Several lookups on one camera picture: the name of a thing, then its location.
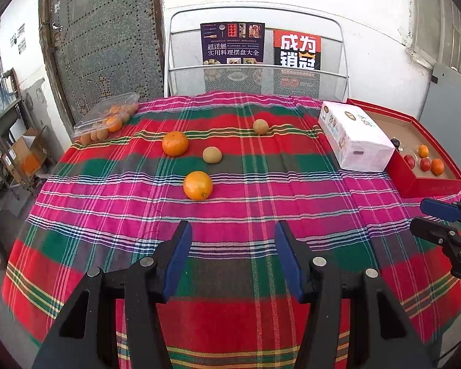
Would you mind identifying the open cardboard box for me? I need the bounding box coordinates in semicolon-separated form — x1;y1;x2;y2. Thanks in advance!
2;127;49;179

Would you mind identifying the plastic bag of fruit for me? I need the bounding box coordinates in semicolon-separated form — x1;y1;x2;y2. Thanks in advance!
74;93;140;145

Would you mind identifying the white tissue pack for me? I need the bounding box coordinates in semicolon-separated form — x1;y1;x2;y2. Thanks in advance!
317;101;396;172

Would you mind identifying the printed wall notice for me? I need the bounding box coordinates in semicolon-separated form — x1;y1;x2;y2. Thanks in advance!
11;25;27;52

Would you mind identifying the red cardboard box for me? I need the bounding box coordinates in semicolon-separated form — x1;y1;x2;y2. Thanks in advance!
346;98;461;199

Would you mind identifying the window with white frame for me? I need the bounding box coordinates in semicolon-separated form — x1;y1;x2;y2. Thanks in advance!
411;0;461;73

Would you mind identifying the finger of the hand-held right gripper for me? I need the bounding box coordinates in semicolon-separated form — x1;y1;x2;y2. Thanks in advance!
420;197;461;224
410;217;461;252

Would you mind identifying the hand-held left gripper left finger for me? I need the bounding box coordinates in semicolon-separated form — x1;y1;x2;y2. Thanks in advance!
33;220;195;369

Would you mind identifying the pile of small brown fruits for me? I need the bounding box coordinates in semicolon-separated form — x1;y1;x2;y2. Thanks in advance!
80;102;139;146

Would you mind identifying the red and black book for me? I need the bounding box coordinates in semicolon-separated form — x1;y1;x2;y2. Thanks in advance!
273;30;322;97

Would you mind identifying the white metal mesh chair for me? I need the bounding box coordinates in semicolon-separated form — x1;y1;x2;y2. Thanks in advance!
164;5;350;101

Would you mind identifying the large orange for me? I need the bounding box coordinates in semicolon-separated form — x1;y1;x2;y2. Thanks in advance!
183;171;213;201

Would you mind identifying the riveted metal door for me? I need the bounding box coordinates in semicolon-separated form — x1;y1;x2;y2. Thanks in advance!
38;0;166;124

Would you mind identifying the grey metal cabinet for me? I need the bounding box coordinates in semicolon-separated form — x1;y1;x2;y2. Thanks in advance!
419;62;461;179

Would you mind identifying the metal storage rack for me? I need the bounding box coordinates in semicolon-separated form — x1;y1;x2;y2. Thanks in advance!
0;67;39;193

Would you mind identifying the purple cookbook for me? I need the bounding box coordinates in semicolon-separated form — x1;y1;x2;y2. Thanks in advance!
200;22;266;95

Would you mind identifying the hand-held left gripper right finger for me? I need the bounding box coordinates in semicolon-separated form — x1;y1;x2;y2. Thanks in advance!
274;220;433;369

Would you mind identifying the plaid tablecloth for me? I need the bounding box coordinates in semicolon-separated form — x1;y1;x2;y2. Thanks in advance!
2;91;461;369

